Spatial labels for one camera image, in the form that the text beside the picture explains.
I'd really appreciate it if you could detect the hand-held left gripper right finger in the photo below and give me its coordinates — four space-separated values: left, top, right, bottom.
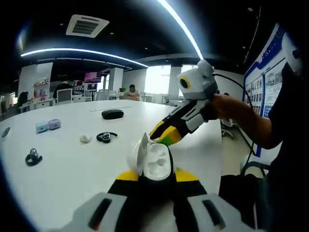
172 167 245 232

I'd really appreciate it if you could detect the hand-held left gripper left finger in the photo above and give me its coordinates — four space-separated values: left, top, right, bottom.
61 170 143 232

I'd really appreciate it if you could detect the black googly-eyed earbud case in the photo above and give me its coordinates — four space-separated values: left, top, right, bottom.
126 131 179 201

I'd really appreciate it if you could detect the black oval earbud case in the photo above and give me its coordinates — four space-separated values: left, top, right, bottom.
101 109 125 120

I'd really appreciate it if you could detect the black ear-hook earbud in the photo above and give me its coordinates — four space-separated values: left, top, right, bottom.
96 131 118 143
25 147 43 167

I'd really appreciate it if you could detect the greyish lilac earbud case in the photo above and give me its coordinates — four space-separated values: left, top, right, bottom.
47 118 62 131

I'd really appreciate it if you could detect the light blue earbud case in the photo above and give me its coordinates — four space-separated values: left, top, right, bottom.
35 121 49 134

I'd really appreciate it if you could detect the person's right hand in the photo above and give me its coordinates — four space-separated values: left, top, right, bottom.
201 94 234 122

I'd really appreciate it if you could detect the ceiling light strip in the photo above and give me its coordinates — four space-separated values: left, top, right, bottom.
158 0 203 60
20 48 149 68

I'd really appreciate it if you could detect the grey office chair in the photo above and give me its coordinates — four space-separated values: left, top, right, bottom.
240 160 271 179

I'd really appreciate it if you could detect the pink monitor screen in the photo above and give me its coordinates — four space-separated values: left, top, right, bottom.
84 72 102 83

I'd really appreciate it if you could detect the white chest-worn device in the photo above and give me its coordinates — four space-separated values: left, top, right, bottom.
281 32 305 75

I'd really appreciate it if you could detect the person's dark shirt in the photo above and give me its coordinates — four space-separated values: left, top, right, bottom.
264 60 309 232

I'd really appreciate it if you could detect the white office chair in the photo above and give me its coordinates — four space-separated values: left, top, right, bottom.
57 88 73 103

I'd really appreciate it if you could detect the ceiling air conditioner vent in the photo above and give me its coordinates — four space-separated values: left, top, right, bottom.
65 14 110 39

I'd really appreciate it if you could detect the pink display shelf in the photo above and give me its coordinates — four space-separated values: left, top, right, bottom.
33 77 51 100

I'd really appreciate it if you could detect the black cable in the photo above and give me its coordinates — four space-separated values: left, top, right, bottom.
213 72 257 174

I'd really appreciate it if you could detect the blue white wall poster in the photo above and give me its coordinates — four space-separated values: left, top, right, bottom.
242 23 289 158

